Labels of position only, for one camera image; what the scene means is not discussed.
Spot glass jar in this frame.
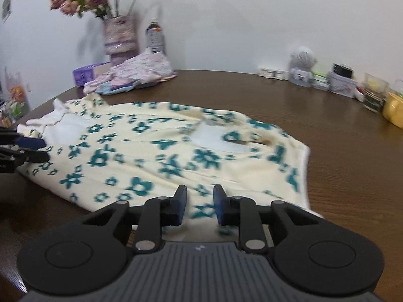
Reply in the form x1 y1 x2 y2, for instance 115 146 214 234
362 73 390 113

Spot white clip row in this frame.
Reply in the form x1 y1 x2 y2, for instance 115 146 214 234
257 67 289 80

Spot pink floral clothes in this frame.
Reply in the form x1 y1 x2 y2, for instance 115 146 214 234
82 48 178 95

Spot green white small box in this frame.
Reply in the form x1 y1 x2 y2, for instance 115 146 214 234
313 72 330 91

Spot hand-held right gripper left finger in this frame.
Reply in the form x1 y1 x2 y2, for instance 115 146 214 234
83 184 187 254

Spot purple knitted vase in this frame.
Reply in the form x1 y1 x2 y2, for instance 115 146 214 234
104 16 139 65

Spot yellow round gadget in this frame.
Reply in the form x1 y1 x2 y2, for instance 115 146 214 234
382 93 403 129

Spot cream teal floral dress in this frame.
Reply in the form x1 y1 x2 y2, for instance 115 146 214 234
16 98 325 249

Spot white astronaut figurine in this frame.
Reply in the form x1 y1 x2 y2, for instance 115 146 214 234
288 47 317 87

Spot small printed tin box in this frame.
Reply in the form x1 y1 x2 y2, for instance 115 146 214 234
327 72 358 97

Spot purple pink cloth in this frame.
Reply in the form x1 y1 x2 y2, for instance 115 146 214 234
110 77 143 90

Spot plastic tea bottle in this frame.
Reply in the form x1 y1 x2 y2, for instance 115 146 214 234
145 19 166 56

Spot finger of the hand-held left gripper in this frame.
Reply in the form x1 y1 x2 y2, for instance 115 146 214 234
0 129 46 150
0 149 51 167

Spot purple tissue pack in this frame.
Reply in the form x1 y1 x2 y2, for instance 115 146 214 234
73 62 113 86

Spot colourful plastic bag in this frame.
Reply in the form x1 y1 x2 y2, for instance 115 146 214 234
0 67 31 127

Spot light blue cloth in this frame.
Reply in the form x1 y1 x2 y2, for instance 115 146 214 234
101 82 137 96

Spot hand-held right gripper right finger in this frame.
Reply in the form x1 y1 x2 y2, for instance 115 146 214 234
214 184 318 254

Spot small black box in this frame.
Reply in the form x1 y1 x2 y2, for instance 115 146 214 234
333 63 353 79

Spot white wall sticker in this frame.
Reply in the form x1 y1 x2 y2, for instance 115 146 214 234
2 0 14 23

